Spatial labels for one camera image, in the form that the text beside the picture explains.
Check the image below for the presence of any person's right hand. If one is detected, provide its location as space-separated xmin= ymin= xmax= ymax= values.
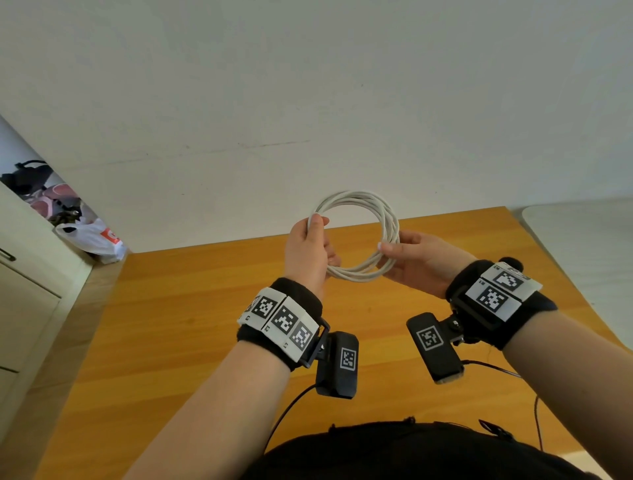
xmin=377 ymin=229 xmax=478 ymax=300

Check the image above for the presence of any person's left hand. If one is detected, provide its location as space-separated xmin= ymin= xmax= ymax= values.
xmin=283 ymin=213 xmax=342 ymax=300

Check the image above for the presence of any white cable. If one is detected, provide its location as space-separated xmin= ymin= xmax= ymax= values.
xmin=307 ymin=190 xmax=400 ymax=284

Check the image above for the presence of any person's left forearm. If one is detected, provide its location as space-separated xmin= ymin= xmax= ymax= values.
xmin=123 ymin=341 xmax=291 ymax=480

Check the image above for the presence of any person's right forearm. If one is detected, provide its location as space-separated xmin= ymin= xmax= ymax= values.
xmin=502 ymin=310 xmax=633 ymax=478

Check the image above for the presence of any person's black shirt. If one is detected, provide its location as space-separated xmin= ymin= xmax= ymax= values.
xmin=255 ymin=419 xmax=602 ymax=480

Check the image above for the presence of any black left wristband with markers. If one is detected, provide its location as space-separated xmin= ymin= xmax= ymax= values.
xmin=236 ymin=277 xmax=331 ymax=372

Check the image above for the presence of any black wristband with markers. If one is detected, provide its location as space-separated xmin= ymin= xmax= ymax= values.
xmin=236 ymin=277 xmax=331 ymax=372
xmin=444 ymin=259 xmax=558 ymax=351

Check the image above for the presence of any black right wristband with markers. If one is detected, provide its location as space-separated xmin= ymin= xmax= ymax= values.
xmin=444 ymin=259 xmax=558 ymax=351

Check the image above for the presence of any white side table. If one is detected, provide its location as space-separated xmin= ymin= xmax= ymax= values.
xmin=522 ymin=197 xmax=633 ymax=352

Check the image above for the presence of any white plastic bag red label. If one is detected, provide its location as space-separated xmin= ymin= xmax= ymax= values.
xmin=54 ymin=217 xmax=129 ymax=264

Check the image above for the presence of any white drawer cabinet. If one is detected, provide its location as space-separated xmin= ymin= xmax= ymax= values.
xmin=0 ymin=185 xmax=95 ymax=441

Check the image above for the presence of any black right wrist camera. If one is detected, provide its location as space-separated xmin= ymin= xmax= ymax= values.
xmin=406 ymin=311 xmax=466 ymax=385

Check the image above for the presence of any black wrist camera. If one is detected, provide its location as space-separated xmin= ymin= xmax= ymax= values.
xmin=315 ymin=331 xmax=360 ymax=400
xmin=406 ymin=311 xmax=466 ymax=385

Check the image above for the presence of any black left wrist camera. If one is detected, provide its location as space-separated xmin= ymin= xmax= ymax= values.
xmin=315 ymin=331 xmax=360 ymax=400

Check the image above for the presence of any black right camera cable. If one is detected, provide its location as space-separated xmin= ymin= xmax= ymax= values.
xmin=462 ymin=359 xmax=545 ymax=452

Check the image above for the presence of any black camera cable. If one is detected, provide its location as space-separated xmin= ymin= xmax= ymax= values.
xmin=462 ymin=359 xmax=545 ymax=452
xmin=262 ymin=384 xmax=317 ymax=454

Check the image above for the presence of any black left camera cable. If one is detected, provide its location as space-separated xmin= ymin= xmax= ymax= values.
xmin=262 ymin=384 xmax=317 ymax=454

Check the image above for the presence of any black bag with handle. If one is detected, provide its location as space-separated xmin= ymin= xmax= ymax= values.
xmin=0 ymin=159 xmax=55 ymax=196

